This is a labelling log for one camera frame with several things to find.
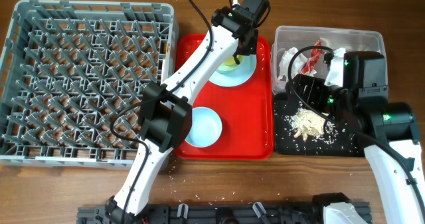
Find black tray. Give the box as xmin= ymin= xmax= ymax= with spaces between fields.
xmin=273 ymin=93 xmax=364 ymax=157

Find red serving tray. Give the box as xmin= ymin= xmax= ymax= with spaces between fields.
xmin=175 ymin=36 xmax=274 ymax=160

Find white napkin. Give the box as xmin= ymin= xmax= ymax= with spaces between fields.
xmin=278 ymin=47 xmax=307 ymax=80

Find yellow plastic cup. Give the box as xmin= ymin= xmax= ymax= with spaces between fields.
xmin=223 ymin=55 xmax=244 ymax=66

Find clear plastic bin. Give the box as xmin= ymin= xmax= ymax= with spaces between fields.
xmin=271 ymin=26 xmax=386 ymax=95

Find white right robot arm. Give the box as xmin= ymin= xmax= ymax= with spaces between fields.
xmin=286 ymin=46 xmax=424 ymax=223

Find red snack wrapper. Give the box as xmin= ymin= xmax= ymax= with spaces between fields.
xmin=300 ymin=49 xmax=323 ymax=76

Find green plastic bowl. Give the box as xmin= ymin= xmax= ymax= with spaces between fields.
xmin=216 ymin=55 xmax=250 ymax=74

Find grey dishwasher rack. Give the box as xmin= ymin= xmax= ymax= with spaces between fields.
xmin=1 ymin=0 xmax=179 ymax=169

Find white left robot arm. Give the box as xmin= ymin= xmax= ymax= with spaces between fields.
xmin=105 ymin=0 xmax=271 ymax=223

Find rice and food scraps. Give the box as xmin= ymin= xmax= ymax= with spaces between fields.
xmin=281 ymin=108 xmax=339 ymax=145

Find light blue plate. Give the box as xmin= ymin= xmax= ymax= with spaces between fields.
xmin=209 ymin=55 xmax=257 ymax=87

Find light blue food bowl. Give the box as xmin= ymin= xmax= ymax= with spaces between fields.
xmin=185 ymin=107 xmax=222 ymax=148

